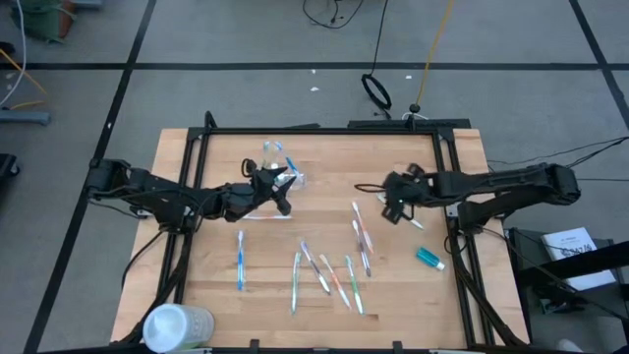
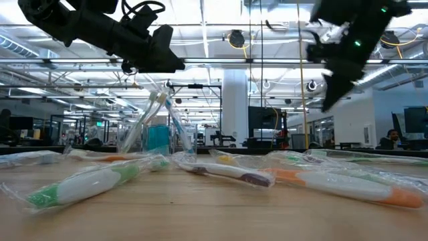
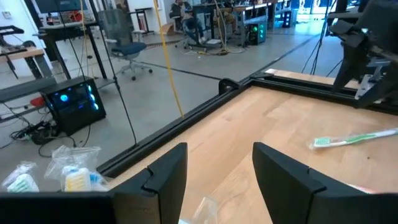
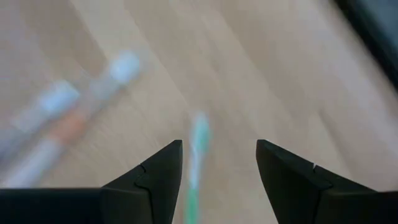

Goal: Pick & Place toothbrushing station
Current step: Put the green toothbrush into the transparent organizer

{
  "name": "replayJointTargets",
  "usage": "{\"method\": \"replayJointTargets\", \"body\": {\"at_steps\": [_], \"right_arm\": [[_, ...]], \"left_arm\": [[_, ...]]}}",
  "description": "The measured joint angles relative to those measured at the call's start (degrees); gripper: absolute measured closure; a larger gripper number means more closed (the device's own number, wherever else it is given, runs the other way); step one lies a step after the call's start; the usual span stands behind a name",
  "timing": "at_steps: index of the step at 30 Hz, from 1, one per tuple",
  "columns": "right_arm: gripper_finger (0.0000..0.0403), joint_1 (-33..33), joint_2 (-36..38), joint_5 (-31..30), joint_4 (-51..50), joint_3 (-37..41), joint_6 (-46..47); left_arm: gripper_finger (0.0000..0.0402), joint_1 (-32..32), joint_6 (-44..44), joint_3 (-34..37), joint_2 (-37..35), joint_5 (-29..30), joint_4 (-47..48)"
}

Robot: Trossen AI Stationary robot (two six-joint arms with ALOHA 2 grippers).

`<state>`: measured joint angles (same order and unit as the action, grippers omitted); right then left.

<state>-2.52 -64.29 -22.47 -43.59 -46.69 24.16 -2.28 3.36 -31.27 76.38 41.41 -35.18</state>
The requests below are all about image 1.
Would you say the person's white shoe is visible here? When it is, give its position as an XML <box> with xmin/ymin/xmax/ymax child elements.
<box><xmin>556</xmin><ymin>338</ymin><xmax>585</xmax><ymax>354</ymax></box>

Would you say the orange white toothbrush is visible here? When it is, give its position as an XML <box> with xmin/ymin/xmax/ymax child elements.
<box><xmin>319</xmin><ymin>253</ymin><xmax>352</xmax><ymax>312</ymax></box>
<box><xmin>242</xmin><ymin>212</ymin><xmax>295</xmax><ymax>221</ymax></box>
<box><xmin>350</xmin><ymin>201</ymin><xmax>375</xmax><ymax>256</ymax></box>

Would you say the black left arm base cable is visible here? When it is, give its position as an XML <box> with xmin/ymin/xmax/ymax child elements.
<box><xmin>120</xmin><ymin>228</ymin><xmax>166</xmax><ymax>292</ymax></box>

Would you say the black power strip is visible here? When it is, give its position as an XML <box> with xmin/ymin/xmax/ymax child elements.
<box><xmin>346</xmin><ymin>117</ymin><xmax>472</xmax><ymax>131</ymax></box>

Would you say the green bag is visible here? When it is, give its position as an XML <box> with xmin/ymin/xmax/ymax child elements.
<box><xmin>10</xmin><ymin>0</ymin><xmax>78</xmax><ymax>44</ymax></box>

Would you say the blue white toothbrush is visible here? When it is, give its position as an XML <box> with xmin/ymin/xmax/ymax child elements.
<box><xmin>236</xmin><ymin>229</ymin><xmax>246</xmax><ymax>292</ymax></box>
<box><xmin>275</xmin><ymin>141</ymin><xmax>301</xmax><ymax>176</ymax></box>

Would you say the yellow hanging cable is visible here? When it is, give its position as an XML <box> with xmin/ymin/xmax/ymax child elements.
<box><xmin>414</xmin><ymin>0</ymin><xmax>456</xmax><ymax>107</ymax></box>

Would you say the yellow floor cable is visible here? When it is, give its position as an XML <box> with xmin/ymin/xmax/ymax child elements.
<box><xmin>0</xmin><ymin>47</ymin><xmax>50</xmax><ymax>111</ymax></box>

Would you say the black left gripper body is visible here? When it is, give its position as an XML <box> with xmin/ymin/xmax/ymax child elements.
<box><xmin>220</xmin><ymin>166</ymin><xmax>293</xmax><ymax>222</ymax></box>

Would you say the white plastic canister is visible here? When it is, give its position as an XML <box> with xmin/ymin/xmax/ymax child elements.
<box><xmin>142</xmin><ymin>302</ymin><xmax>216</xmax><ymax>354</ymax></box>

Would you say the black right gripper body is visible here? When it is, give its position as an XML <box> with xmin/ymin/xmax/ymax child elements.
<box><xmin>381</xmin><ymin>164</ymin><xmax>436</xmax><ymax>210</ymax></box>

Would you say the grey metal bar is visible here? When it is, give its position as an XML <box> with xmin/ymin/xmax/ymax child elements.
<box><xmin>0</xmin><ymin>108</ymin><xmax>52</xmax><ymax>126</ymax></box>

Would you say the white floor cable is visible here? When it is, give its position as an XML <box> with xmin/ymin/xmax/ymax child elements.
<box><xmin>0</xmin><ymin>0</ymin><xmax>27</xmax><ymax>107</ymax></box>

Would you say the black right arm base cable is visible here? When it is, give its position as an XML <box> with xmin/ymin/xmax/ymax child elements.
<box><xmin>443</xmin><ymin>229</ymin><xmax>469</xmax><ymax>256</ymax></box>

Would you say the black arm base cable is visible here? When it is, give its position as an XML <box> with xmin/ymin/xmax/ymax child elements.
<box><xmin>443</xmin><ymin>229</ymin><xmax>469</xmax><ymax>256</ymax></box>
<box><xmin>120</xmin><ymin>228</ymin><xmax>166</xmax><ymax>292</ymax></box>

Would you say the black side cart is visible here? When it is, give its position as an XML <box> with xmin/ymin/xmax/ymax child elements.
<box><xmin>504</xmin><ymin>226</ymin><xmax>629</xmax><ymax>325</ymax></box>

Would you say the white printed booklet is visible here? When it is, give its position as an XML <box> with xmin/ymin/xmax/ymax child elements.
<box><xmin>540</xmin><ymin>226</ymin><xmax>618</xmax><ymax>292</ymax></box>

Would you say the black caster base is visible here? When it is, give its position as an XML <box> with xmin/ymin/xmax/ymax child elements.
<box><xmin>0</xmin><ymin>152</ymin><xmax>21</xmax><ymax>179</ymax></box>

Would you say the black coiled hanging cable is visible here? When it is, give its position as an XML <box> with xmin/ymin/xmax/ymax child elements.
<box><xmin>360</xmin><ymin>0</ymin><xmax>393</xmax><ymax>112</ymax></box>

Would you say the clear plastic bag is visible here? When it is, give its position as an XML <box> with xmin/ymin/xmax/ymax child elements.
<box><xmin>259</xmin><ymin>140</ymin><xmax>309</xmax><ymax>193</ymax></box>

